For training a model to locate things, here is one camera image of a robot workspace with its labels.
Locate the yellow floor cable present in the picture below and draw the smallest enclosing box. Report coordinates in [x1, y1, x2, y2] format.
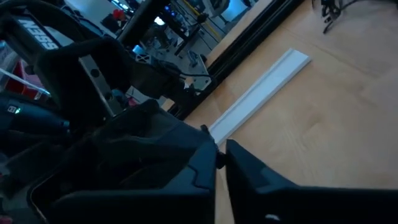
[182, 0, 222, 41]

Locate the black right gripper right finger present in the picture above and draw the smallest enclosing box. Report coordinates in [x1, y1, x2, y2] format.
[225, 139, 398, 224]

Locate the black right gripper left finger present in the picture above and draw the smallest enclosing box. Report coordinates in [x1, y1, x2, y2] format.
[29, 141, 218, 224]

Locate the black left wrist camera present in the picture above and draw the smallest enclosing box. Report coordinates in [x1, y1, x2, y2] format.
[34, 36, 133, 125]

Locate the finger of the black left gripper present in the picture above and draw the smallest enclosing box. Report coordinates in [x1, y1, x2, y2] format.
[61, 136, 200, 195]
[104, 99, 216, 157]

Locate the white flat duct cover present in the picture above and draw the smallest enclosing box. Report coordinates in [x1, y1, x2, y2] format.
[208, 47, 312, 147]

